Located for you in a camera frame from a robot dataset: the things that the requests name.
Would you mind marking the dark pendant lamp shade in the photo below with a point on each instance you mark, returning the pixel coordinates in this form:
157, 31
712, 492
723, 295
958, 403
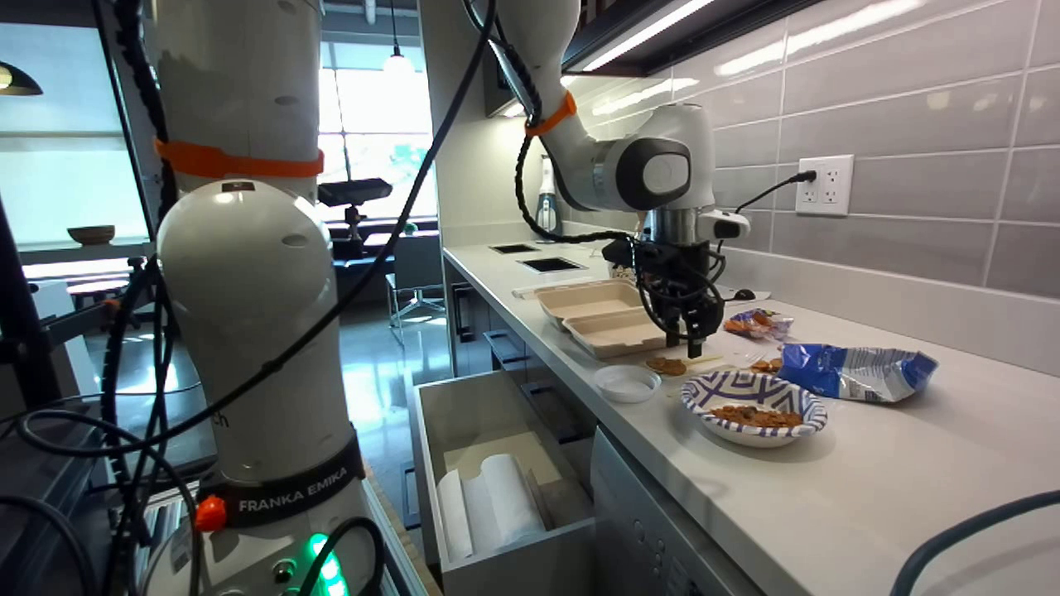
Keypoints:
16, 85

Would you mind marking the black camera on tripod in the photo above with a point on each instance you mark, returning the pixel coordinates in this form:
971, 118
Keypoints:
352, 191

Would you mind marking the dark upper cabinet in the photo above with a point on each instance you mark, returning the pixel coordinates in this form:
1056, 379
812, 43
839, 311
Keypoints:
708, 34

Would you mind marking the white wall outlet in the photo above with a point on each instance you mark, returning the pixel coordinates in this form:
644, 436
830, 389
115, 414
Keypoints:
830, 188

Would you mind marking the dark bowl on shelf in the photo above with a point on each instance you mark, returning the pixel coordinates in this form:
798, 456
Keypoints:
89, 236

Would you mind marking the pile of brown cookies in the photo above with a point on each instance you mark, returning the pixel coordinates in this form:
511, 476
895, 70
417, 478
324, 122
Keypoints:
757, 414

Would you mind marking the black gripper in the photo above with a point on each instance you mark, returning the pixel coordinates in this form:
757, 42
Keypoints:
679, 271

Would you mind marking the open white drawer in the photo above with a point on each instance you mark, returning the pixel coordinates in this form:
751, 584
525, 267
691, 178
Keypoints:
517, 566

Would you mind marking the clear soap bottle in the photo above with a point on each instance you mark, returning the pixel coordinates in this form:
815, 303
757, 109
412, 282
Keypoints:
543, 221

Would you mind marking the grey built-in dishwasher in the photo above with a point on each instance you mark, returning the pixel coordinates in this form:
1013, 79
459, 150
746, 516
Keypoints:
649, 541

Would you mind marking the black coffee scoop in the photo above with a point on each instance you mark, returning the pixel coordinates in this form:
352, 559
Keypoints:
742, 292

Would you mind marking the small white paper roll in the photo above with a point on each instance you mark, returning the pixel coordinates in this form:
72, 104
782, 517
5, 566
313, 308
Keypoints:
450, 517

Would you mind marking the blue white patterned bowl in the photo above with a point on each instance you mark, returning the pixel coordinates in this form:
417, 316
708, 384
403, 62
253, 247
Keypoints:
757, 389

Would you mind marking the large white paper roll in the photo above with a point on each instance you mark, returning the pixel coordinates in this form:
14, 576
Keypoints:
502, 502

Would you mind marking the grey chair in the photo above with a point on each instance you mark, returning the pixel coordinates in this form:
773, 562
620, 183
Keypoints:
417, 276

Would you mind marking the beige clamshell takeout container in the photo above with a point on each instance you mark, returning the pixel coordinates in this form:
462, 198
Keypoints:
585, 300

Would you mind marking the flat white paper sheet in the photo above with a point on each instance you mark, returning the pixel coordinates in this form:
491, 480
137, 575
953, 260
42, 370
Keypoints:
715, 362

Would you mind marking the white pendant lamp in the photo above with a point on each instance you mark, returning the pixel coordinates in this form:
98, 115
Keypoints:
398, 63

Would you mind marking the orange snack wrapper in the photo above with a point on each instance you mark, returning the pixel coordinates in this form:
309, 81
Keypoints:
757, 326

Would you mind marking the brown pretzel cookie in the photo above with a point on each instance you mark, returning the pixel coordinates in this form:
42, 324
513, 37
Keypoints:
767, 366
667, 366

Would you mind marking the blue chip bag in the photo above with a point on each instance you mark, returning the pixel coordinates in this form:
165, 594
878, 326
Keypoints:
854, 372

